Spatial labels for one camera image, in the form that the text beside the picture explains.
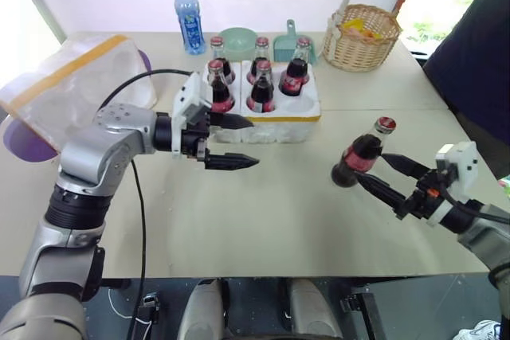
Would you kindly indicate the person in dark clothing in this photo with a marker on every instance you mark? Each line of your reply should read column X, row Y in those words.
column 474, row 65

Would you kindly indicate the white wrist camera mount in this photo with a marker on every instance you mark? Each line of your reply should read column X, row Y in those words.
column 462, row 165
column 190, row 95

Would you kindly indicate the yellow orange snack packets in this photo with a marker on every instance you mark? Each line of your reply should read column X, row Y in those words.
column 358, row 29

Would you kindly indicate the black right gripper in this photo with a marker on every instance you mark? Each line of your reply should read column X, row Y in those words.
column 424, row 196

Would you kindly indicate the white foam crate yellow tape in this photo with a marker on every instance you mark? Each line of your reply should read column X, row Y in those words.
column 279, row 121

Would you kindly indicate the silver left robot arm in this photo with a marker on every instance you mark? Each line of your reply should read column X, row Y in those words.
column 83, row 157

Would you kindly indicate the black table clamp bracket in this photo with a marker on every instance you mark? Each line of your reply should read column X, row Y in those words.
column 147, row 316
column 360, row 310

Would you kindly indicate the clear plastic bag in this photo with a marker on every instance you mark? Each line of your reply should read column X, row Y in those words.
column 71, row 81

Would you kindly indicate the glass cola bottle red cap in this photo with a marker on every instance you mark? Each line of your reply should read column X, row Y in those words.
column 358, row 155
column 261, row 95
column 218, row 43
column 295, row 75
column 261, row 47
column 222, row 95

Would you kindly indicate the light green plastic bowl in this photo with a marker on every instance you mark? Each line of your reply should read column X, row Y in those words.
column 237, row 39

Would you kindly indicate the teal plastic dustpan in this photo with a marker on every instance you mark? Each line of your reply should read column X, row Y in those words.
column 285, row 47

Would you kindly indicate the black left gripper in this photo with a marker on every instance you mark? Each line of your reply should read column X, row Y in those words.
column 195, row 140

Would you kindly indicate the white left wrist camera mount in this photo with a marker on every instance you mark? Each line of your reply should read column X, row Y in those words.
column 190, row 95

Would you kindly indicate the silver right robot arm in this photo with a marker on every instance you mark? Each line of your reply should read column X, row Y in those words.
column 486, row 236

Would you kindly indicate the grey rounded robot leg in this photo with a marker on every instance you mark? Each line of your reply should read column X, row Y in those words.
column 312, row 312
column 203, row 312

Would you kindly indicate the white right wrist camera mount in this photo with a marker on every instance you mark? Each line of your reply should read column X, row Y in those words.
column 462, row 165

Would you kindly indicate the blue plastic water bottle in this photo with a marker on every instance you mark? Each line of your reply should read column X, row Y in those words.
column 191, row 17

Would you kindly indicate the white sneaker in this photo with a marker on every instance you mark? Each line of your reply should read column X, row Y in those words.
column 480, row 332

